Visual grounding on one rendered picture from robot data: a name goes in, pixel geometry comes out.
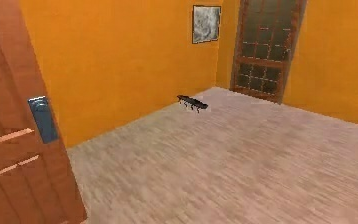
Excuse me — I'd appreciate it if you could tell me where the low black bench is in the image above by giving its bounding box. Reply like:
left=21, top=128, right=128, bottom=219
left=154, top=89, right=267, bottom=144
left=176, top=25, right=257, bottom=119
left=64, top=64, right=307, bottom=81
left=176, top=94, right=209, bottom=114

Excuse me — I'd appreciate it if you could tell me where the blue-grey door handle plate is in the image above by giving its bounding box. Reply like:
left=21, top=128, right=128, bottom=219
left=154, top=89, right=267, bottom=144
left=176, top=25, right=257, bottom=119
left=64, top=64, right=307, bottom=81
left=27, top=95, right=60, bottom=145

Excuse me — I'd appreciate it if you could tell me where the brown framed grid window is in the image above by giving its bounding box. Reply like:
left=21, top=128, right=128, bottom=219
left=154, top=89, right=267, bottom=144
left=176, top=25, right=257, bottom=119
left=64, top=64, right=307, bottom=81
left=229, top=0, right=309, bottom=104

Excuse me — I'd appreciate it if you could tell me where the grey framed wall picture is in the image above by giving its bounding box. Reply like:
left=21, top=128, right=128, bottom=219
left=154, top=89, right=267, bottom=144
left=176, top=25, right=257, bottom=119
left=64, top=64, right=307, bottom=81
left=191, top=4, right=222, bottom=45

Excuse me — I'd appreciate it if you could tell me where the brown wooden room door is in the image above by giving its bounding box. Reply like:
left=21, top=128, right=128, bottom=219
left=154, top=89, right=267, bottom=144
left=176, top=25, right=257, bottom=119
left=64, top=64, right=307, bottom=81
left=0, top=0, right=88, bottom=224

